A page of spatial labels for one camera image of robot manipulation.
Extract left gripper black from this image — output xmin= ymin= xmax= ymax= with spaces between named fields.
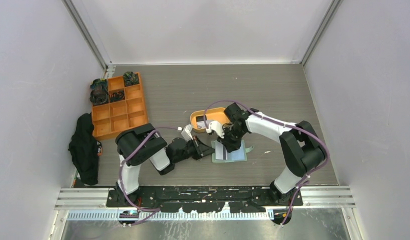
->
xmin=174 ymin=135 xmax=216 ymax=164

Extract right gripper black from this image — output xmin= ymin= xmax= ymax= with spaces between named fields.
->
xmin=218 ymin=125 xmax=247 ymax=153

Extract green card holder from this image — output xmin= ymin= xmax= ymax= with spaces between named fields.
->
xmin=211 ymin=140 xmax=254 ymax=163

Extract white grey card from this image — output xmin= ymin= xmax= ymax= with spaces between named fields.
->
xmin=196 ymin=120 xmax=211 ymax=130

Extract orange oval tray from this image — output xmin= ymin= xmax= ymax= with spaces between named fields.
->
xmin=190 ymin=107 xmax=230 ymax=133

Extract white magnetic stripe card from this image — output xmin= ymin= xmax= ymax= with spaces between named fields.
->
xmin=215 ymin=141 xmax=228 ymax=162

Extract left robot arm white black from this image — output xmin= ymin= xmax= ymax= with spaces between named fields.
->
xmin=115 ymin=123 xmax=215 ymax=207

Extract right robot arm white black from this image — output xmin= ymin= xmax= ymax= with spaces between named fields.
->
xmin=218 ymin=103 xmax=327 ymax=206

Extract small black card in tray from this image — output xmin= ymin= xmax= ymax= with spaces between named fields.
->
xmin=195 ymin=115 xmax=206 ymax=122

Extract orange compartment organizer box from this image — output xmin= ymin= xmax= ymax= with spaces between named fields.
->
xmin=91 ymin=72 xmax=149 ymax=141

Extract dark item middle compartment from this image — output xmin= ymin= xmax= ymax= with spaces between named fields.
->
xmin=109 ymin=90 xmax=125 ymax=103

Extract dark rolled item top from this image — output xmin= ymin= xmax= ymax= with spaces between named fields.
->
xmin=123 ymin=71 xmax=140 ymax=87

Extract dark rolled item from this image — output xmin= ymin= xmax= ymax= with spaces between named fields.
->
xmin=90 ymin=78 xmax=108 ymax=92
xmin=90 ymin=89 xmax=109 ymax=107
xmin=123 ymin=71 xmax=140 ymax=87

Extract dark rolled item left lower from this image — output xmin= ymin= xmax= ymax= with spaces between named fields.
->
xmin=90 ymin=89 xmax=109 ymax=107

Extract black cloth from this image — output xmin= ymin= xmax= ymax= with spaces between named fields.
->
xmin=68 ymin=113 xmax=99 ymax=186

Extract dark rolled item left upper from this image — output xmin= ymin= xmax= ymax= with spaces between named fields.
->
xmin=90 ymin=78 xmax=108 ymax=92

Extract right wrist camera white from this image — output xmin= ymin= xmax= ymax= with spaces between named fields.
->
xmin=206 ymin=120 xmax=225 ymax=139

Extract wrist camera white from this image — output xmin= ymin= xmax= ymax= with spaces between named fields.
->
xmin=177 ymin=124 xmax=193 ymax=142
xmin=206 ymin=120 xmax=225 ymax=139

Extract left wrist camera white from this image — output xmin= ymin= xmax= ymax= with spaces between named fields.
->
xmin=177 ymin=124 xmax=193 ymax=142

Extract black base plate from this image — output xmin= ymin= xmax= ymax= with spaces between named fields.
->
xmin=107 ymin=185 xmax=303 ymax=215

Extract white slotted cable duct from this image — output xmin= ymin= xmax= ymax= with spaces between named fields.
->
xmin=67 ymin=209 xmax=274 ymax=221

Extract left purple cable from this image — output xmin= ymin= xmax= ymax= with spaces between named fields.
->
xmin=118 ymin=125 xmax=182 ymax=227

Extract aluminium frame rail right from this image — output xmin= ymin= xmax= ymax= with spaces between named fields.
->
xmin=300 ymin=0 xmax=343 ymax=67

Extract aluminium frame rail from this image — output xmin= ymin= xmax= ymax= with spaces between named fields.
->
xmin=62 ymin=0 xmax=113 ymax=70
xmin=300 ymin=0 xmax=343 ymax=67

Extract aluminium frame rail left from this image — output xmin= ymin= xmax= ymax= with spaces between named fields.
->
xmin=62 ymin=0 xmax=113 ymax=70

